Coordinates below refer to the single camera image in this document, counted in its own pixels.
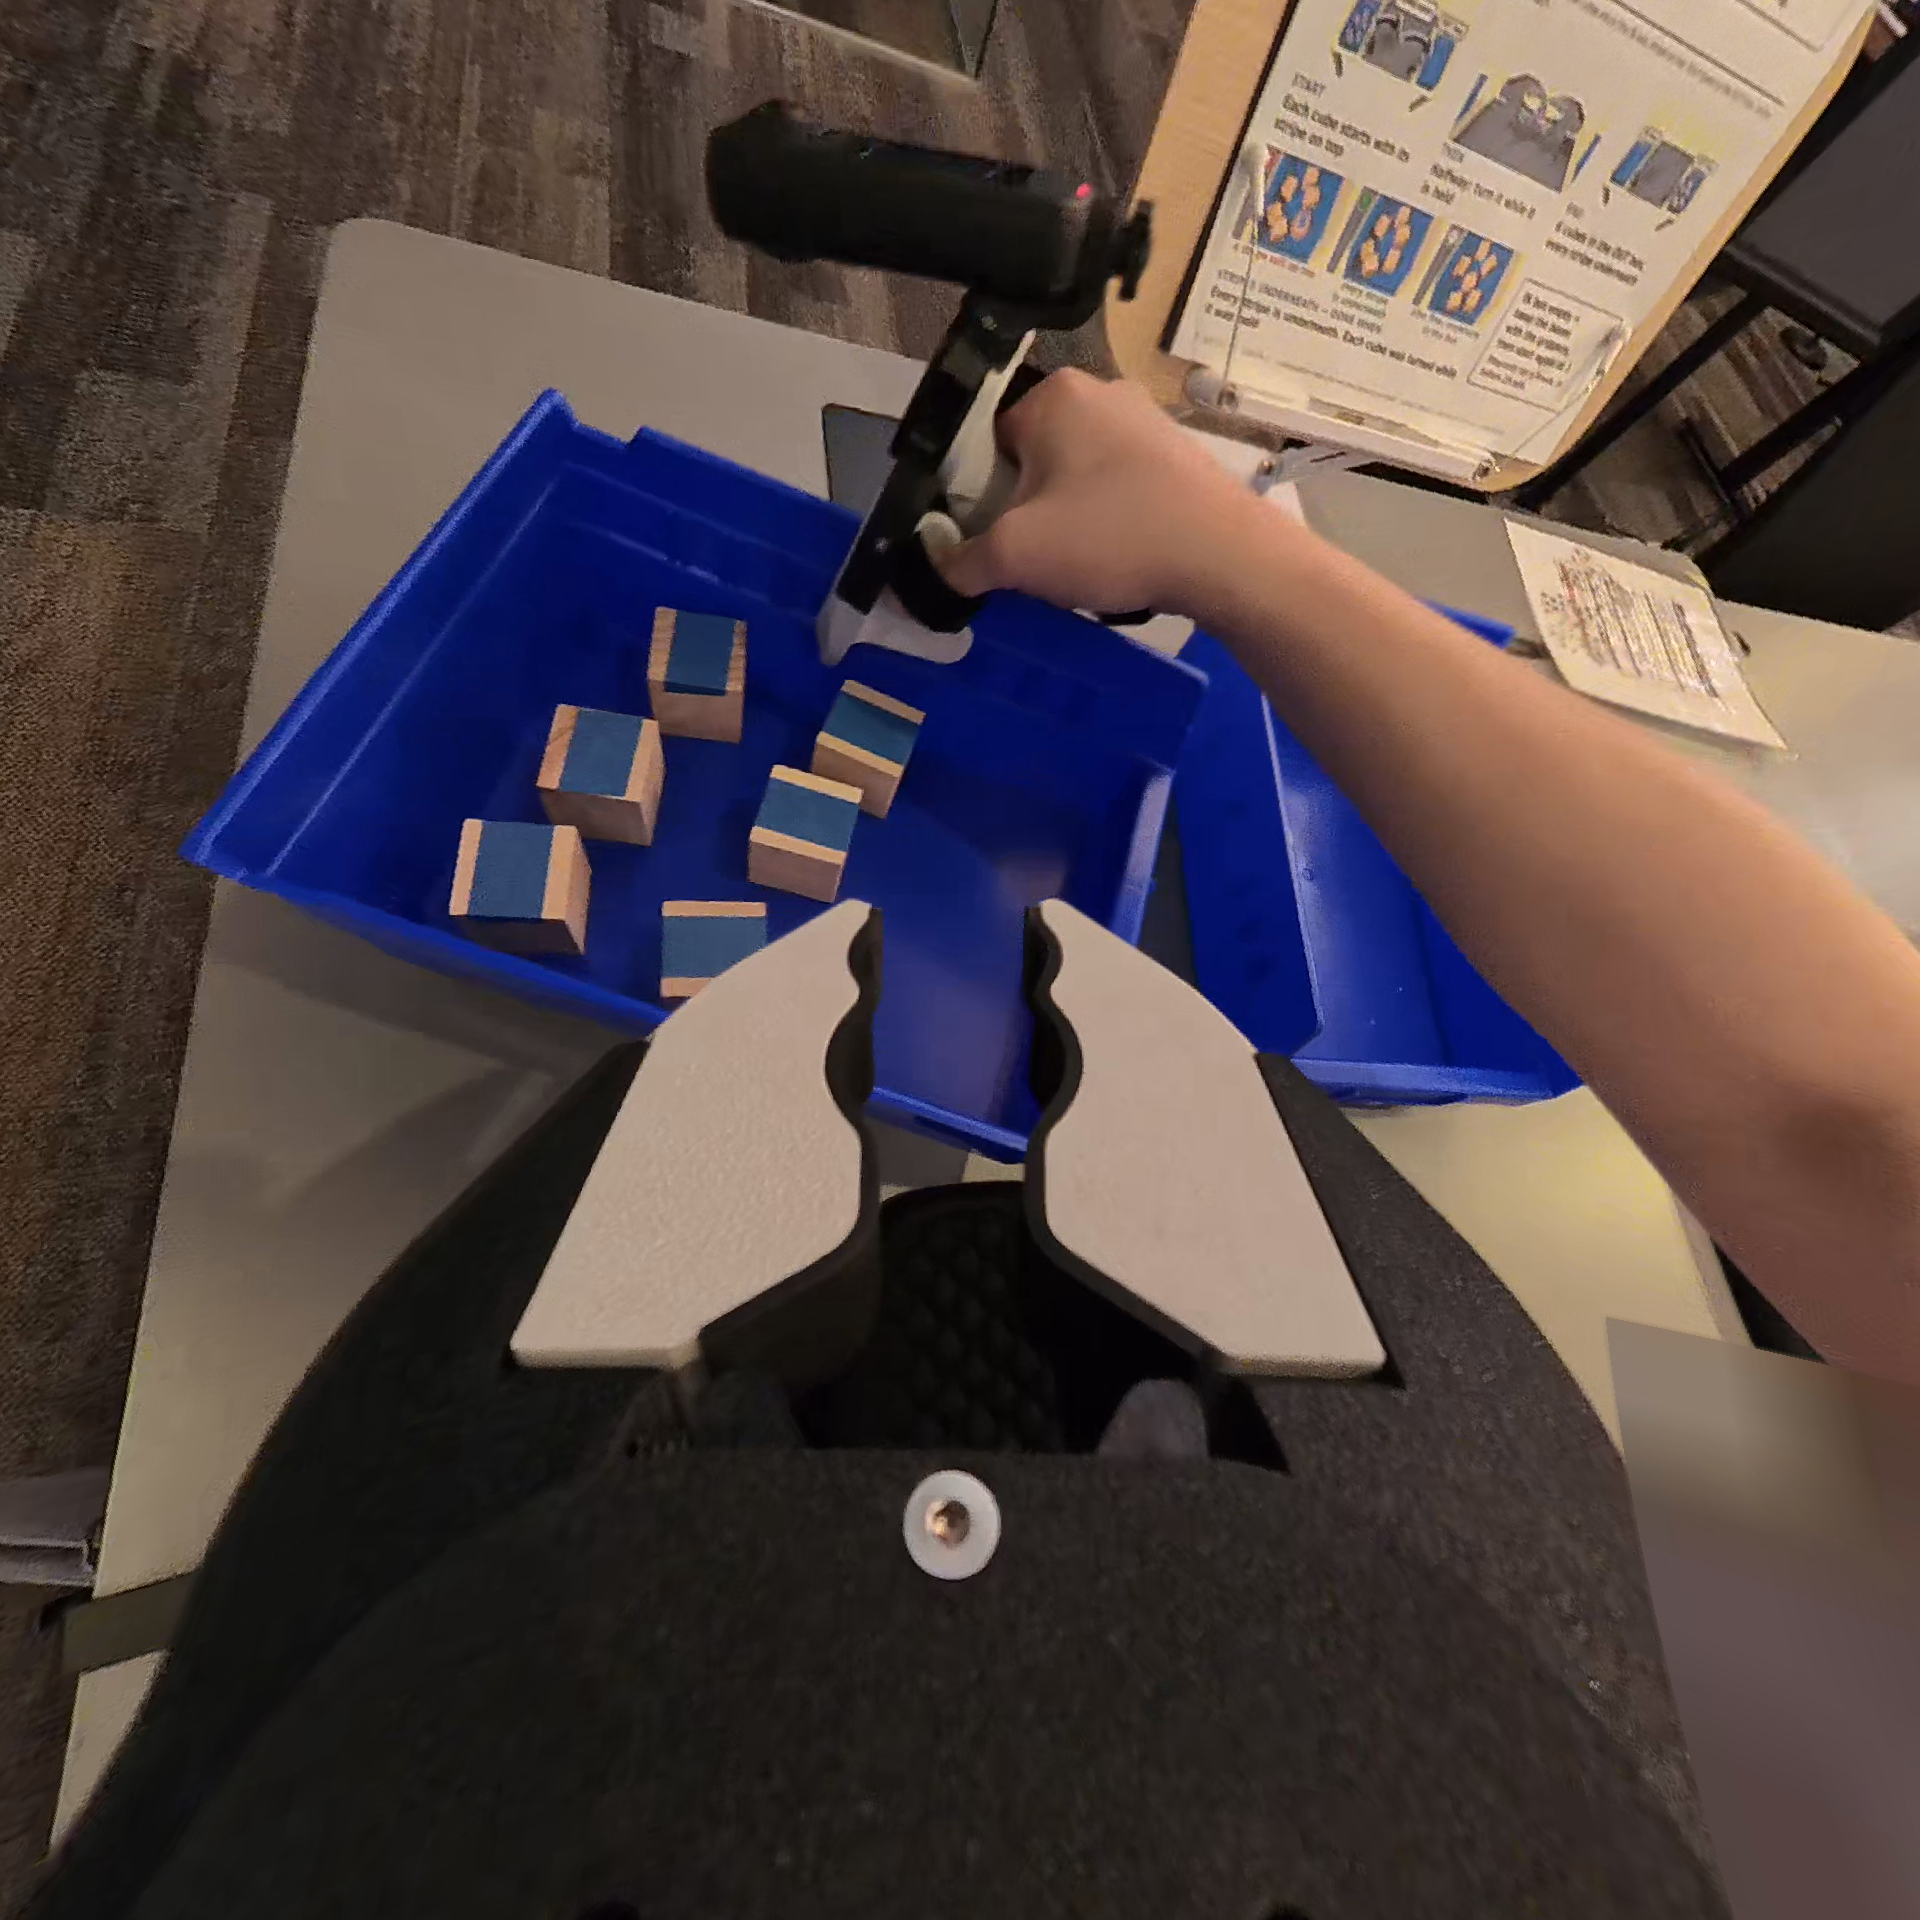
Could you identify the person's right forearm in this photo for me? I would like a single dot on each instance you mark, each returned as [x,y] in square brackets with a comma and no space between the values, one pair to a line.
[1575,839]

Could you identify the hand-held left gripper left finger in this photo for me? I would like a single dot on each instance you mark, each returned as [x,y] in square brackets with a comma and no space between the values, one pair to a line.
[706,1156]

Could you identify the wooden cube with blue face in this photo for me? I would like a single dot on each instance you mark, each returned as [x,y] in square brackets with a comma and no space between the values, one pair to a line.
[806,826]
[697,666]
[517,886]
[708,943]
[602,767]
[871,743]

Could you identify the blue plastic bin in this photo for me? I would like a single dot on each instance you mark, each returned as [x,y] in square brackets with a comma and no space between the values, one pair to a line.
[494,630]
[1353,960]

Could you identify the printed instruction sheet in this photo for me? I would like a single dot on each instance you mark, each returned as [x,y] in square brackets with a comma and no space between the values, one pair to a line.
[1502,177]

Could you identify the dark flat panel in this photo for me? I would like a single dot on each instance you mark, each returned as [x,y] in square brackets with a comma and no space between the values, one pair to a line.
[859,459]

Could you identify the person's right hand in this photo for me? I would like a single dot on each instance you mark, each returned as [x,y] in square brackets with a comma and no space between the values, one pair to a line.
[1126,494]

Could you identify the plastic bag with printed card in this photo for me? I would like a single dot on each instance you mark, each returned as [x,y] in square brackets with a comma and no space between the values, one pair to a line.
[1637,630]

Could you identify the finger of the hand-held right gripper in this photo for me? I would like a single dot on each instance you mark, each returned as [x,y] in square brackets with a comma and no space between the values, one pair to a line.
[901,644]

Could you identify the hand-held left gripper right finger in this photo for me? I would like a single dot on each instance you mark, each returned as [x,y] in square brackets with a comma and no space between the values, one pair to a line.
[1187,1187]

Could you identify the black chair frame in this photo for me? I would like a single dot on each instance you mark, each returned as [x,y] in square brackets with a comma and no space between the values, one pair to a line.
[1829,494]

